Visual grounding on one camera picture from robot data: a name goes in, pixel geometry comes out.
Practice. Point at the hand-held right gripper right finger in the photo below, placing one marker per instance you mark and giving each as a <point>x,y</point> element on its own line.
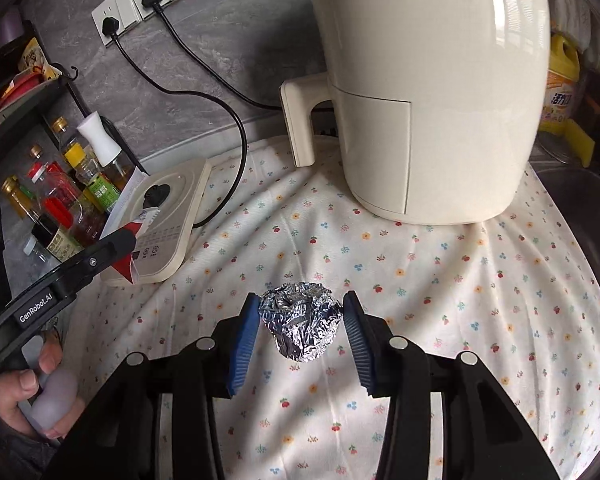
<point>357,340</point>

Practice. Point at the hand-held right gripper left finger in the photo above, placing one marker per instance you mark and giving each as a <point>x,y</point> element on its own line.
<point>245,340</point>

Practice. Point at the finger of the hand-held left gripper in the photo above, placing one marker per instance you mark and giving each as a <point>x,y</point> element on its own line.
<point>100,257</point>

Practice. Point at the red white packet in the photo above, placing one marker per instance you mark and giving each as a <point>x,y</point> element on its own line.
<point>129,271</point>

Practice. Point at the aluminium foil ball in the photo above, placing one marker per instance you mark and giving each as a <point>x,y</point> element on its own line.
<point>300,320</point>

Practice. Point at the person's left forearm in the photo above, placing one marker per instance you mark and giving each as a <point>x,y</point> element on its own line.
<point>10,450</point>

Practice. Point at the person's left hand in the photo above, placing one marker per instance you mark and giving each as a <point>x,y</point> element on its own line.
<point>12,400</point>

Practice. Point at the dark soy sauce bottle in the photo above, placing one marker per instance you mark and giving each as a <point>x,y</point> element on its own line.
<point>62,246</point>

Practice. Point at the small clear jar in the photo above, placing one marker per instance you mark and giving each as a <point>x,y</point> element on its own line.
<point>32,250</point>

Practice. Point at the green label bottle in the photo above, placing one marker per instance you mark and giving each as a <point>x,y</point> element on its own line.
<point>102,192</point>

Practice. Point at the floral tablecloth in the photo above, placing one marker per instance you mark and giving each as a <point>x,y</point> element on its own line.
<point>430,310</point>

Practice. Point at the cream induction cooker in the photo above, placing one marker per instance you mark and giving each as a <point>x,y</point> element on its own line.
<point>180,210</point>

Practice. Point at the white spout oil dispenser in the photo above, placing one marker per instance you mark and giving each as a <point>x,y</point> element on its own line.
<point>97,137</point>

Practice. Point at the black metal spice rack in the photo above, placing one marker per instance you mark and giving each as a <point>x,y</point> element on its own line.
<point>30,105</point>

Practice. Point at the red plastic container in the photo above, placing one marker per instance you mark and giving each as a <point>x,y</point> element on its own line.
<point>17,92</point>

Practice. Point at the yellow red snack packet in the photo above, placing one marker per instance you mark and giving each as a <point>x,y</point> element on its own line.
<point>37,57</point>

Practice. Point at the purple cup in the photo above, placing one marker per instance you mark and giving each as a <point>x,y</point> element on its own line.
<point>9,25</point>

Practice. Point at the stainless steel sink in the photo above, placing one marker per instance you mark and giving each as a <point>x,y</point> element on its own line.
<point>592,220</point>

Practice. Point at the cream air fryer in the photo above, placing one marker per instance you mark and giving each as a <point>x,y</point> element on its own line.
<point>430,85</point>

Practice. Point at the yellow sponge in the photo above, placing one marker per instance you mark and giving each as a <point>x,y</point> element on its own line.
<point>580,142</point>

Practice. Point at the yellow detergent bottle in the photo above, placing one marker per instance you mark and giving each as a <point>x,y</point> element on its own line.
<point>560,85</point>

